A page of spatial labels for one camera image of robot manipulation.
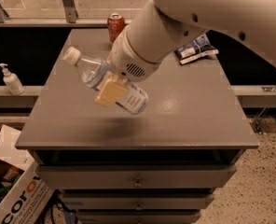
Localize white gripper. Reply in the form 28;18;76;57
95;26;160;107

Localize blue label plastic water bottle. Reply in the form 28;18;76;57
63;47;148;115

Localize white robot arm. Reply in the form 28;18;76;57
95;0;276;106

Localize white pump dispenser bottle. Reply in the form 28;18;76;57
0;63;25;95

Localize red soda can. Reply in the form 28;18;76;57
107;13;126;43

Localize grey drawer cabinet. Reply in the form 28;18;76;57
14;27;260;224

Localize blue white snack bag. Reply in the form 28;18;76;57
174;35;219;65

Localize top grey drawer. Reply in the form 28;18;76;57
36;165;237;189

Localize grey drawer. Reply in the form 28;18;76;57
61;193;214;211
36;165;237;189
77;210;200;224

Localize middle grey drawer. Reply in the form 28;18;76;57
61;193;214;211

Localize bottom grey drawer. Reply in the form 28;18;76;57
77;210;200;224

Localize white cardboard box orange letters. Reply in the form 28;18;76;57
0;125;53;224

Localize grey metal railing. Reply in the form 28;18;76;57
0;0;276;109

